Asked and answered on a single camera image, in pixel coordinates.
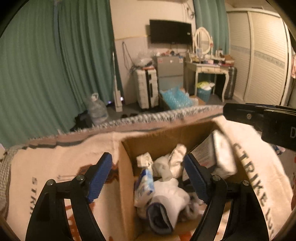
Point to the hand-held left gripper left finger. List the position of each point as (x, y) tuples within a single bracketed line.
[(100, 179)]

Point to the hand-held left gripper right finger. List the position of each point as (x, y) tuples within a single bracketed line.
[(196, 179)]

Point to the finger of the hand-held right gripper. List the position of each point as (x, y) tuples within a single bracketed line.
[(240, 114), (277, 108)]

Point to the cardboard box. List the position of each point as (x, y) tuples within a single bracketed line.
[(126, 185)]

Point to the white sock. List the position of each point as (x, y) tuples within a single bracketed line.
[(171, 193)]

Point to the plastic-wrapped labelled package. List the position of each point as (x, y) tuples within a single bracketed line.
[(222, 157)]

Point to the blue tissue packet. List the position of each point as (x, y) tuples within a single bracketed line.
[(145, 185)]

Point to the small white packet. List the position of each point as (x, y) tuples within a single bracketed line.
[(144, 158)]

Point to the dark suitcase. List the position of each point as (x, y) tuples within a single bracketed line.
[(231, 83)]

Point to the waste basket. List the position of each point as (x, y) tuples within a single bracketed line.
[(204, 92)]

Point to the hanging clothes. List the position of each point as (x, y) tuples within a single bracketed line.
[(294, 67)]

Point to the printed blanket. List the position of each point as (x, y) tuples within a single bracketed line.
[(57, 157)]

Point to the white louvred wardrobe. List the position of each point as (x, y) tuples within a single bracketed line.
[(261, 58)]

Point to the white dressing table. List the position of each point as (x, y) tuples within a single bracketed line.
[(205, 68)]

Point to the blue bubble wrap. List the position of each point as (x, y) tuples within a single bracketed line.
[(175, 98)]

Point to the large clear water jug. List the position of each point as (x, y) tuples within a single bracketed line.
[(97, 111)]

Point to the small grey fridge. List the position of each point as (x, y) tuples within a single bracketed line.
[(168, 71)]

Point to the oval white mirror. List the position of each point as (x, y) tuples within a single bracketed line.
[(203, 39)]

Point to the checked bedsheet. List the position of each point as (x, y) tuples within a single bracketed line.
[(4, 180)]

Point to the white suitcase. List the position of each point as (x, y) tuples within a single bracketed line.
[(146, 89)]

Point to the narrow green curtain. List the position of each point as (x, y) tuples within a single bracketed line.
[(212, 16)]

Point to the clear plastic bag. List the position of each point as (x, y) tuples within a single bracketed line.
[(144, 59)]

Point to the wide green curtain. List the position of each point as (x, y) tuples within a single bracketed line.
[(46, 69)]

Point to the black wall television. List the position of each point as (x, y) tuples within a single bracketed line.
[(171, 31)]

